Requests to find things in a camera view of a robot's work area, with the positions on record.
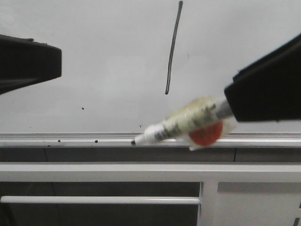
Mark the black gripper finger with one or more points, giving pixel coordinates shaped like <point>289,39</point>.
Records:
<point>24,62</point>
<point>270,88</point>

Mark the red round magnet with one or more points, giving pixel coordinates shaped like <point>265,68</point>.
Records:
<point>208,135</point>

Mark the white black whiteboard marker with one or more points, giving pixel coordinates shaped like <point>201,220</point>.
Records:
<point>200,113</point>

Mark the white whiteboard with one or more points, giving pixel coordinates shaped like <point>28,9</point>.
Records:
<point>115,57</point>

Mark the white horizontal stand rod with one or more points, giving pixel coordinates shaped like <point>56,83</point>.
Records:
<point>101,200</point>

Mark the white metal stand frame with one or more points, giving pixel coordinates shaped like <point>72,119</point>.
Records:
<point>209,174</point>

